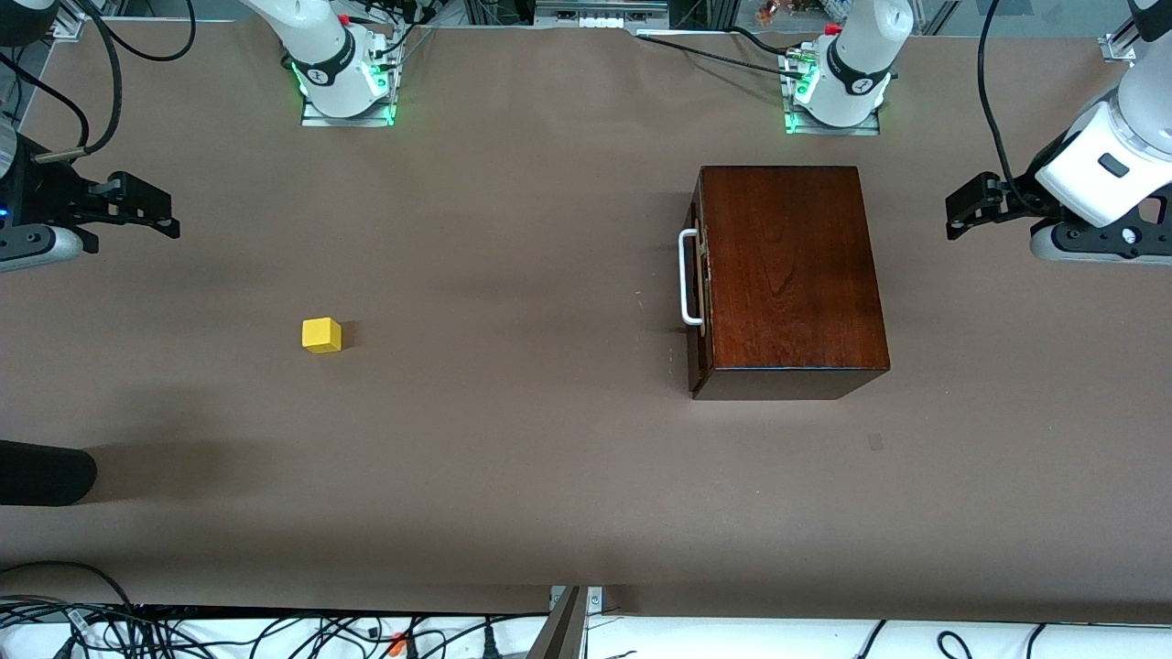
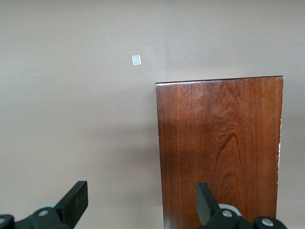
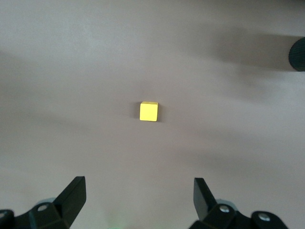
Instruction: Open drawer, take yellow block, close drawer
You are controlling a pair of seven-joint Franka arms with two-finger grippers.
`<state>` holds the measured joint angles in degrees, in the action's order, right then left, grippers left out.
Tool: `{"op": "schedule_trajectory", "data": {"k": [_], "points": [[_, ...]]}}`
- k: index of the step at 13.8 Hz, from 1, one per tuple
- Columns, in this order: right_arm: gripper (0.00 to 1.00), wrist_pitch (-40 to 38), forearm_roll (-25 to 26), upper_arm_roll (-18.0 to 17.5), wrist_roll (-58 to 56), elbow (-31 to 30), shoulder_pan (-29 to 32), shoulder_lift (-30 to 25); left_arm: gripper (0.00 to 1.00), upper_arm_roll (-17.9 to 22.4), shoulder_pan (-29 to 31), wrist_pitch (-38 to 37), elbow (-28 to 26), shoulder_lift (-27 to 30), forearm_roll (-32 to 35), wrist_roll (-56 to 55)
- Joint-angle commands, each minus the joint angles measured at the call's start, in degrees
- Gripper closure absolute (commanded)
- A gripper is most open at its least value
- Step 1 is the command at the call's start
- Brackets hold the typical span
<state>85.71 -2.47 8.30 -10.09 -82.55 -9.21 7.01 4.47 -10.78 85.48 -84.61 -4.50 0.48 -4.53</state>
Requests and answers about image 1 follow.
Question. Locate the yellow block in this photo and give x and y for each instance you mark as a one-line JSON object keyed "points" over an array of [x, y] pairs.
{"points": [[321, 336]]}

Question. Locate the light wood drawer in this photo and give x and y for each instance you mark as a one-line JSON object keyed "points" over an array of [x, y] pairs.
{"points": [[699, 352]]}

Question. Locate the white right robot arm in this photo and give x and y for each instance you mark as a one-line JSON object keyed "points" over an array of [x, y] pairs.
{"points": [[320, 55]]}

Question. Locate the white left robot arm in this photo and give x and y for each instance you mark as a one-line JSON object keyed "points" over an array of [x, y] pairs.
{"points": [[861, 55]]}

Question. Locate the dark brown wooden cabinet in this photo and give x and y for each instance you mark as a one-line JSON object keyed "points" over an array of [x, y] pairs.
{"points": [[797, 293]]}

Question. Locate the black cylindrical object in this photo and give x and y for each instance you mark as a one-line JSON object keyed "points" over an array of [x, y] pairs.
{"points": [[46, 473]]}

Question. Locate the white power strip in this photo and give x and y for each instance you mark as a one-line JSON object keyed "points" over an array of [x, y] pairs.
{"points": [[600, 16]]}

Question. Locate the aluminium corner bracket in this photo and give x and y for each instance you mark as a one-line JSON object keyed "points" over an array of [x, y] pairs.
{"points": [[1117, 48]]}

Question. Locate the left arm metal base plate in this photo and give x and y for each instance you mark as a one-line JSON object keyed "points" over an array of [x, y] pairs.
{"points": [[806, 128]]}

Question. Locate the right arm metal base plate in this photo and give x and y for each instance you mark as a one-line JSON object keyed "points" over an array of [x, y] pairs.
{"points": [[348, 121]]}

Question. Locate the aluminium profile post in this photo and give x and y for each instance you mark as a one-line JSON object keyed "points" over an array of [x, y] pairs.
{"points": [[563, 631]]}

